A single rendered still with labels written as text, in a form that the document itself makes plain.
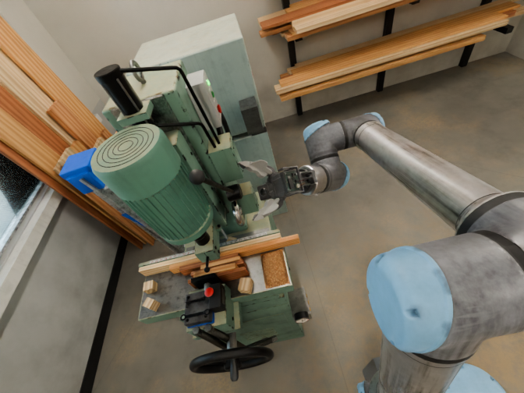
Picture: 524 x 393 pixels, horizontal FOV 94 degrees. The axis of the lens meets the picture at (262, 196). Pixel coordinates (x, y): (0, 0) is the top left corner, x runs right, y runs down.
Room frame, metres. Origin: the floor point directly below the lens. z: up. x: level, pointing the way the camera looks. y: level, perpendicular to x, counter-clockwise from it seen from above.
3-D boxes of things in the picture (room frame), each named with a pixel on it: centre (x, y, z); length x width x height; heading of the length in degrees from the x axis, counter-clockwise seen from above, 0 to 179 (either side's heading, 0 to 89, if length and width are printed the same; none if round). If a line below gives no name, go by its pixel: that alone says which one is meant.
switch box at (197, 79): (0.82, 0.07, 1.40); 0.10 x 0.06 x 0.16; 173
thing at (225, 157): (0.72, 0.07, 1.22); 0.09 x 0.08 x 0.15; 173
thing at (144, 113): (0.66, 0.23, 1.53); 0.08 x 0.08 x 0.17; 83
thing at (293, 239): (0.52, 0.19, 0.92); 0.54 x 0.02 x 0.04; 83
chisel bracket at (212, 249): (0.54, 0.24, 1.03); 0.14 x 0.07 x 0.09; 173
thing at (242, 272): (0.44, 0.26, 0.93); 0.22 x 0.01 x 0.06; 83
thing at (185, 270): (0.51, 0.28, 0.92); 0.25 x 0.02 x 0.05; 83
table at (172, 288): (0.42, 0.30, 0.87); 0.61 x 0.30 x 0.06; 83
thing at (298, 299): (0.35, 0.01, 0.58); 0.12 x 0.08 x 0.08; 173
